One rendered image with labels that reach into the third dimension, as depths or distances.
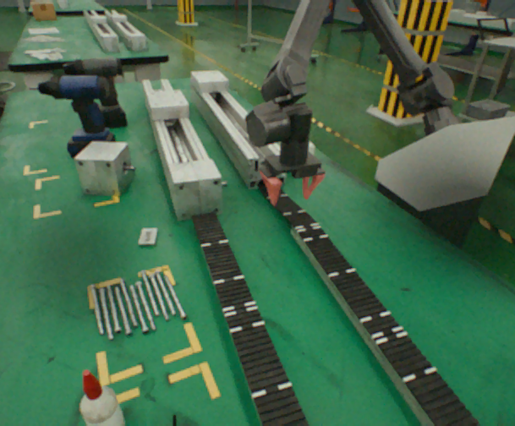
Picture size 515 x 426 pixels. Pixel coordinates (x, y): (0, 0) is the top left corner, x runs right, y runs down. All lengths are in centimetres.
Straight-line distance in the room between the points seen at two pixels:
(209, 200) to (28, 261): 36
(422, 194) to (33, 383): 82
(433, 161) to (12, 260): 88
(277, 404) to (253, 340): 10
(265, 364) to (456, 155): 63
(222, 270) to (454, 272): 44
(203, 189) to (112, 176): 24
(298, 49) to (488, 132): 47
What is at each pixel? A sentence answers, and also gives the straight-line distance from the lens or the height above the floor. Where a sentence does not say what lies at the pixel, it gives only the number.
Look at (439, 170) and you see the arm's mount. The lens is 90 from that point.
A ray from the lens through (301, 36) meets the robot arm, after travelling 80.
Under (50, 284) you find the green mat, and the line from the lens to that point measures 72.
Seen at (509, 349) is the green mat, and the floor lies 78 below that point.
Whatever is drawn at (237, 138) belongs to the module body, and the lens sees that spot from 99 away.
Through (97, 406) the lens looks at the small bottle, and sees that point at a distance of 46.
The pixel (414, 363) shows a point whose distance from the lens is 56.
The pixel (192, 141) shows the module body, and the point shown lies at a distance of 97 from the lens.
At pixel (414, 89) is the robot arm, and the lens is 104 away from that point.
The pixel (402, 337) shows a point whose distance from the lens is 58.
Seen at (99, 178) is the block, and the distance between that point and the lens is 92.
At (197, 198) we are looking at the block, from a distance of 78.
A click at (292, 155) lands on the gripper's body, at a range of 71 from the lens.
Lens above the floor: 124
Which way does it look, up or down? 34 degrees down
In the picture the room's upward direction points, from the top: 2 degrees clockwise
